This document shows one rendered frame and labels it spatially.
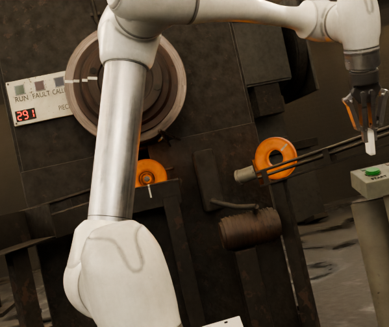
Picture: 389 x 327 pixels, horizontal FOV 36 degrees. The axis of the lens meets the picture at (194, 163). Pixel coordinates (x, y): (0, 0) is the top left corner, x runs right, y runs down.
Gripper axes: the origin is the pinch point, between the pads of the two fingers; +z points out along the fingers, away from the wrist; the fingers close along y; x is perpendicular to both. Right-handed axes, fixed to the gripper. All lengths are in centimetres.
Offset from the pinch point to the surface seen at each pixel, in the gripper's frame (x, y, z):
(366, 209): -6.4, 0.1, 22.9
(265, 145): -60, 15, 15
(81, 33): -107, 74, -35
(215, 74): -97, 23, -8
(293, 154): -54, 7, 18
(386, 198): 2.4, -2.4, 16.8
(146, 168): -73, 60, 18
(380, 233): -2.8, -1.9, 29.9
